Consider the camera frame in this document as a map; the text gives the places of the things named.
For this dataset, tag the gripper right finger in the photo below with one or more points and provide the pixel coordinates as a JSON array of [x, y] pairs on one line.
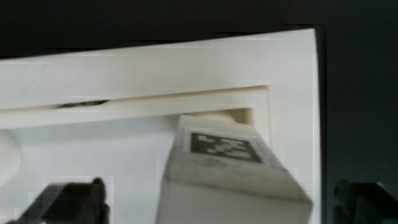
[[366, 203]]

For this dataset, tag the white square tabletop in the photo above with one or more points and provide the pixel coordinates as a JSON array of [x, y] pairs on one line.
[[91, 106]]

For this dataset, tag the white table leg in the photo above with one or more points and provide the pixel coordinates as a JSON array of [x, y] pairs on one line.
[[226, 183]]

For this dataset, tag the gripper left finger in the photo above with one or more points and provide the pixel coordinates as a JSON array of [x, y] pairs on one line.
[[70, 204]]

